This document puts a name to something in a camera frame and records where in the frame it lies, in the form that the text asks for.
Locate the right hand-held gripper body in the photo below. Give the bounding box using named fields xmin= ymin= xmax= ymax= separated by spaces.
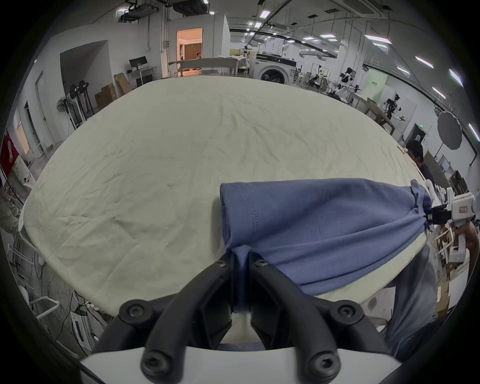
xmin=425 ymin=187 xmax=477 ymax=265

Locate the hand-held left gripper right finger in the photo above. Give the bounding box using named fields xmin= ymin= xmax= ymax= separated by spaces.
xmin=247 ymin=253 xmax=391 ymax=384

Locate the brown carton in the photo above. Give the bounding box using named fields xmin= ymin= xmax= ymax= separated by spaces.
xmin=94 ymin=84 xmax=118 ymax=111
xmin=114 ymin=72 xmax=133 ymax=95

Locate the desk with monitor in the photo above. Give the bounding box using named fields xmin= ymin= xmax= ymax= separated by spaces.
xmin=126 ymin=56 xmax=157 ymax=88

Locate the blue shirt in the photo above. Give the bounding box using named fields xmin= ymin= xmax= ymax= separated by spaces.
xmin=219 ymin=179 xmax=434 ymax=314

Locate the person's right hand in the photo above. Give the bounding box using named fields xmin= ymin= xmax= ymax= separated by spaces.
xmin=453 ymin=221 xmax=480 ymax=263

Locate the grey photo umbrella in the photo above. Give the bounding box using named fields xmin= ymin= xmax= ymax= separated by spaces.
xmin=436 ymin=110 xmax=463 ymax=151

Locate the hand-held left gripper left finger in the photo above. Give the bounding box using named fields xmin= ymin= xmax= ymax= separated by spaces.
xmin=93 ymin=253 xmax=241 ymax=384

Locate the white washing machine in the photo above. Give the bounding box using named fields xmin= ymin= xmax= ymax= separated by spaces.
xmin=250 ymin=52 xmax=298 ymax=85

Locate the white standing fan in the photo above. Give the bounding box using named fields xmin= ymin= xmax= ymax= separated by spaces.
xmin=56 ymin=97 xmax=80 ymax=130

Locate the black and white robot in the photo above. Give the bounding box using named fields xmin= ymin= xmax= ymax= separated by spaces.
xmin=336 ymin=67 xmax=361 ymax=99
xmin=383 ymin=94 xmax=407 ymax=121

